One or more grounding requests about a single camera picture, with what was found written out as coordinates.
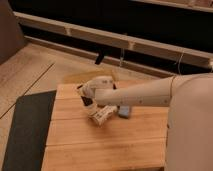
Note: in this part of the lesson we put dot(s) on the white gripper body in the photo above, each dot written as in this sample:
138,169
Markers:
100,82

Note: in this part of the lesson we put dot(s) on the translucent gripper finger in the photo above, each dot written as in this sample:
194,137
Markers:
87,101
86,76

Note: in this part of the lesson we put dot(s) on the black eraser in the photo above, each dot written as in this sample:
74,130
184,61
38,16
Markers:
79,91

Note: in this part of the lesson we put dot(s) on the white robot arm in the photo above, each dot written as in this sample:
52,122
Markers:
189,100

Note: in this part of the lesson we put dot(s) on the blue sponge block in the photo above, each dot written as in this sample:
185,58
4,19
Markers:
124,111

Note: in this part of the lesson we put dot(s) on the wooden board table top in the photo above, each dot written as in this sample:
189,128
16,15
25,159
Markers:
76,143

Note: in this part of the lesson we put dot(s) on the dark floor mat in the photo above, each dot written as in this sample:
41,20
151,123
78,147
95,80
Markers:
28,133

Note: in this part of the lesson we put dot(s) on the black clamp on rail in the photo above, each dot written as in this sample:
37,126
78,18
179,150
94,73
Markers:
100,57

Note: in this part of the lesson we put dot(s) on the wooden wall rail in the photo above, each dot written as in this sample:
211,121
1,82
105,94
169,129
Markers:
153,48

